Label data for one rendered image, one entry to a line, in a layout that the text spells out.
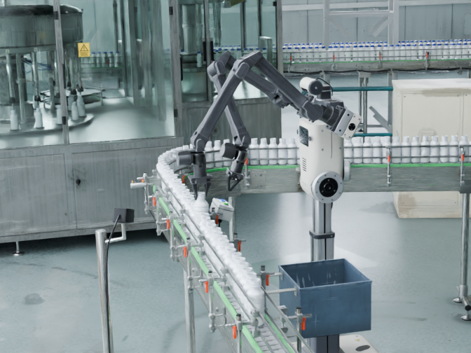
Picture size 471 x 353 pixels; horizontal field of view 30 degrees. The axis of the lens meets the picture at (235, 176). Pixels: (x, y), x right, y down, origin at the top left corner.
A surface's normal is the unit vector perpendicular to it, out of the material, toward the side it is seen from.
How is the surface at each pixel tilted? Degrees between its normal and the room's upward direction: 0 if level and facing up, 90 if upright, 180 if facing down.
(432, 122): 90
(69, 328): 0
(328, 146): 90
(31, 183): 90
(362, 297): 90
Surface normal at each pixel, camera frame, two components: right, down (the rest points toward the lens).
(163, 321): -0.03, -0.97
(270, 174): -0.07, 0.22
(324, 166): 0.24, 0.39
